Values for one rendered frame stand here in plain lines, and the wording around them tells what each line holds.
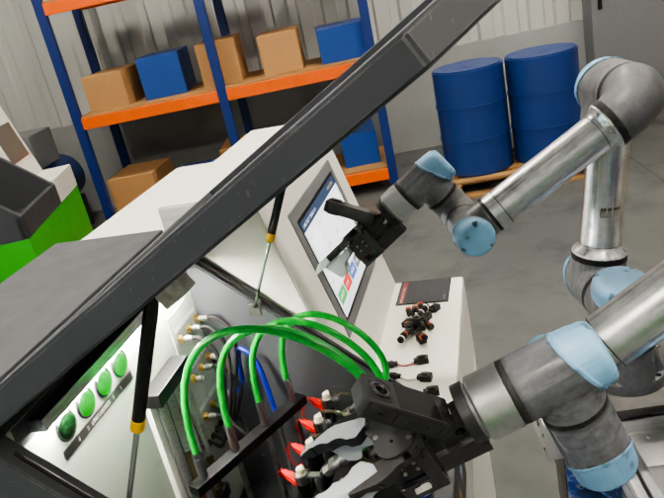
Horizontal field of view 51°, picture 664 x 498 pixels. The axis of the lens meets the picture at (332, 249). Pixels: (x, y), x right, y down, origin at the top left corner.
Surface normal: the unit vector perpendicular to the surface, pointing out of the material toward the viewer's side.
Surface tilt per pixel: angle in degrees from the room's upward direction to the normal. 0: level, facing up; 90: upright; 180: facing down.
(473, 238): 90
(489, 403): 59
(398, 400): 39
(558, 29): 90
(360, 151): 90
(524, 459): 0
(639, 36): 90
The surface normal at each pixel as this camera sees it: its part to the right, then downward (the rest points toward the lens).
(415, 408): 0.46, -0.79
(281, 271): -0.19, 0.40
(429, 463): 0.13, 0.53
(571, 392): 0.03, 0.36
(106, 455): 0.96, -0.11
